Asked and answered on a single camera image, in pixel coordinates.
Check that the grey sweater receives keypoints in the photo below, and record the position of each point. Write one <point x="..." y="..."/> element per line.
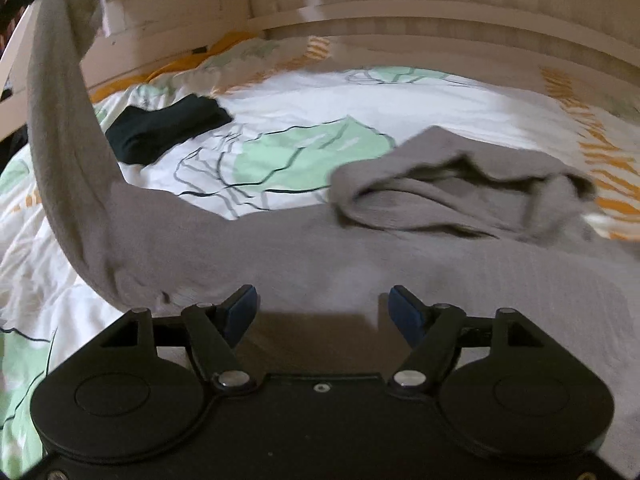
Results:
<point x="300" y="252"/>

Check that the black folded garment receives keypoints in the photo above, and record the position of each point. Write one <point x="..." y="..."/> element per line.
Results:
<point x="165" y="127"/>

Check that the pale wooden bed frame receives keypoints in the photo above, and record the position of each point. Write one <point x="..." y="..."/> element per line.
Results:
<point x="425" y="12"/>

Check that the leaf printed white duvet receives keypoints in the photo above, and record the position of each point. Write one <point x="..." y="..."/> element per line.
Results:
<point x="305" y="105"/>

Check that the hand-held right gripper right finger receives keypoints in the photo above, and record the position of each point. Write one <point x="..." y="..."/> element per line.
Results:
<point x="404" y="314"/>

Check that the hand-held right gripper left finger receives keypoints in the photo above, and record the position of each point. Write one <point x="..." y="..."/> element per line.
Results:
<point x="243" y="311"/>

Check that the orange bed sheet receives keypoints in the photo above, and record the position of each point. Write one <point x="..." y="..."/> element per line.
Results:
<point x="170" y="67"/>

